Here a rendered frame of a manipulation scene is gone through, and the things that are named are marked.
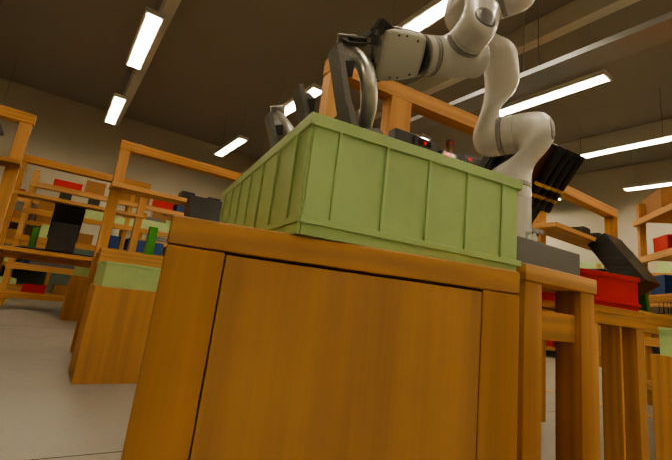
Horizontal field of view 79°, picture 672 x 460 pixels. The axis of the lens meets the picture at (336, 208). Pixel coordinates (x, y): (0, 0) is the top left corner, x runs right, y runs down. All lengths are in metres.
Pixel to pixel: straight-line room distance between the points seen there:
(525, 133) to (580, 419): 0.76
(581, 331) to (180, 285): 1.02
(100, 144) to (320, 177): 11.12
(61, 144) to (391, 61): 10.91
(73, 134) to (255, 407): 11.20
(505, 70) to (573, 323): 0.72
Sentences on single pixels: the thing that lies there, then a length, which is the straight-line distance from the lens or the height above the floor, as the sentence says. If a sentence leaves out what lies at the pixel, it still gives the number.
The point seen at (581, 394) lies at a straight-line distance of 1.28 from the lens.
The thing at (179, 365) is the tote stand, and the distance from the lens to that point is 0.53.
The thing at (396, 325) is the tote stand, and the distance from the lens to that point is 0.59.
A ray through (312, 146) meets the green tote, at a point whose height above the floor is 0.91.
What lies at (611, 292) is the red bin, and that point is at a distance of 1.75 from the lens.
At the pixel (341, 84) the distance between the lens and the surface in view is 0.75.
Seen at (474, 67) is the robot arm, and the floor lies 1.23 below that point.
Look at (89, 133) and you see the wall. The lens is 11.65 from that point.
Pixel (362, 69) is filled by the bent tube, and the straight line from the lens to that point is 0.77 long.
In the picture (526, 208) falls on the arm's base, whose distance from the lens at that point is 1.28.
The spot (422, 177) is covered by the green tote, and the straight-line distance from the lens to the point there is 0.65.
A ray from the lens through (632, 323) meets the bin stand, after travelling 1.80.
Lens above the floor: 0.71
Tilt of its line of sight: 13 degrees up
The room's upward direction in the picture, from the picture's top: 7 degrees clockwise
